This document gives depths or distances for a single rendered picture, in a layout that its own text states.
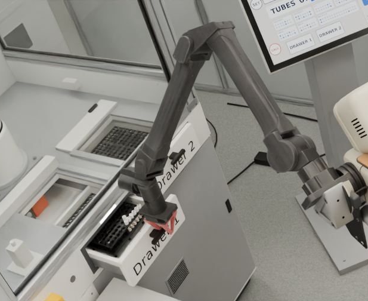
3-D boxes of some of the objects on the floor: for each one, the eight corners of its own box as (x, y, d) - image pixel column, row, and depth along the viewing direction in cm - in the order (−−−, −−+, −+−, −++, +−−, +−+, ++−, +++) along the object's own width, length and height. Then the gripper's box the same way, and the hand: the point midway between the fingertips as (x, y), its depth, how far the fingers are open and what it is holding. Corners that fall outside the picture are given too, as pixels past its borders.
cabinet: (263, 275, 317) (213, 131, 268) (124, 494, 260) (29, 362, 212) (98, 225, 372) (32, 98, 323) (-47, 397, 315) (-153, 275, 267)
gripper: (131, 199, 215) (147, 236, 224) (159, 206, 209) (175, 243, 218) (144, 183, 218) (160, 220, 228) (172, 189, 213) (186, 227, 222)
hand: (166, 230), depth 222 cm, fingers open, 3 cm apart
